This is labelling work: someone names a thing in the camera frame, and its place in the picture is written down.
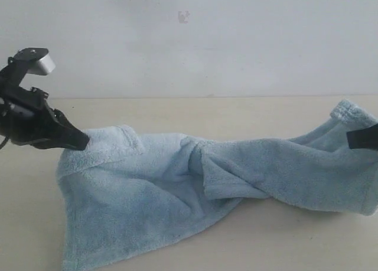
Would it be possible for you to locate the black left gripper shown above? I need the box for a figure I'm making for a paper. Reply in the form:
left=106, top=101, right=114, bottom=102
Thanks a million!
left=1, top=57, right=89, bottom=151

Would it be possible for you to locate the light blue terry towel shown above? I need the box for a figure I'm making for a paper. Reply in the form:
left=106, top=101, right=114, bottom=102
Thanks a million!
left=56, top=100, right=377, bottom=270

